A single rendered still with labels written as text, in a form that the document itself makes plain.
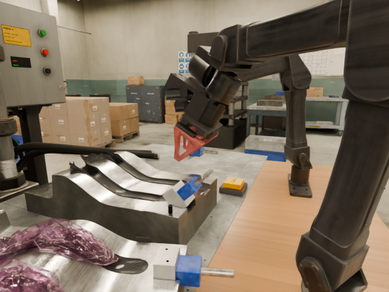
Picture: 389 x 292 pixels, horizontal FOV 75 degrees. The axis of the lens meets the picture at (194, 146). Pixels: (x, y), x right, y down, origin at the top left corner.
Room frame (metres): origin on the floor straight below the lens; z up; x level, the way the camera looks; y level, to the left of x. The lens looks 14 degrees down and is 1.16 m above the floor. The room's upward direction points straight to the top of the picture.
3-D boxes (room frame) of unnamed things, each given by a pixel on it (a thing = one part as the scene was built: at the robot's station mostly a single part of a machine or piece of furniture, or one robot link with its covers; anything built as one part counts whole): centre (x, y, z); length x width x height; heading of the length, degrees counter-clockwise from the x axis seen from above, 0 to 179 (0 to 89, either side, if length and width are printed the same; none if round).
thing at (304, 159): (0.87, -0.38, 0.90); 0.09 x 0.06 x 0.06; 6
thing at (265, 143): (3.74, -1.10, 0.28); 0.61 x 0.41 x 0.15; 67
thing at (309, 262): (0.30, -0.20, 0.90); 0.09 x 0.06 x 0.06; 124
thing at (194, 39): (5.33, -0.58, 1.03); 1.54 x 0.94 x 2.06; 157
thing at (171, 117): (7.52, 0.44, 0.42); 0.86 x 0.33 x 0.83; 67
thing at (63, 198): (0.70, 0.21, 0.87); 0.50 x 0.26 x 0.14; 67
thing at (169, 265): (0.37, 0.00, 0.86); 0.13 x 0.05 x 0.05; 84
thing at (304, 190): (0.87, -0.38, 0.84); 0.20 x 0.07 x 0.08; 162
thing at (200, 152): (0.85, -0.02, 0.94); 0.13 x 0.05 x 0.05; 67
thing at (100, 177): (0.68, 0.20, 0.92); 0.35 x 0.16 x 0.09; 67
